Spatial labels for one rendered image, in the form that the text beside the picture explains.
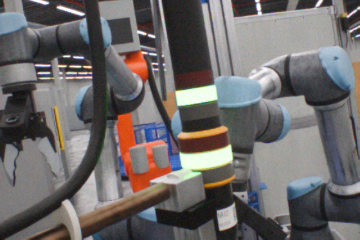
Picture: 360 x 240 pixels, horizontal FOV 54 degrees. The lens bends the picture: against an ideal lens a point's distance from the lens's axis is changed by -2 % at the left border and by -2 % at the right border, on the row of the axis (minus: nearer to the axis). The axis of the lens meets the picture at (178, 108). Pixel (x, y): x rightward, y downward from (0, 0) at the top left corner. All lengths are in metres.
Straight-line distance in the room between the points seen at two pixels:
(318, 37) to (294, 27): 0.18
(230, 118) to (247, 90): 0.05
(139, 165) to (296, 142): 2.26
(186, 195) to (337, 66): 0.71
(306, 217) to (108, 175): 0.63
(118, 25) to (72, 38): 3.51
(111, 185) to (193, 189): 0.94
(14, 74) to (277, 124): 0.53
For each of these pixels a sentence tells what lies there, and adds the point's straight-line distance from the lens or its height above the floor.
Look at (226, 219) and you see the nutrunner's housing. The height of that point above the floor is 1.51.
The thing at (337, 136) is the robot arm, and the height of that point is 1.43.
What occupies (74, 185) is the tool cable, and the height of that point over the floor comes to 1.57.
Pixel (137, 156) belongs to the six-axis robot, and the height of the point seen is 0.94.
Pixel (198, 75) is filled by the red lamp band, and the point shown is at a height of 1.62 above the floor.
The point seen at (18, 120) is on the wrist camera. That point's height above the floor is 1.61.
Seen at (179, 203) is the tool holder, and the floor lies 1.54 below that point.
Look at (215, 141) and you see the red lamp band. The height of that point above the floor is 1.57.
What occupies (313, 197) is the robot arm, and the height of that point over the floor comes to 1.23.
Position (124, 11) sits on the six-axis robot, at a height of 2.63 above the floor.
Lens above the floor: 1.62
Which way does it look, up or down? 3 degrees down
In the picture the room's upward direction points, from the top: 9 degrees counter-clockwise
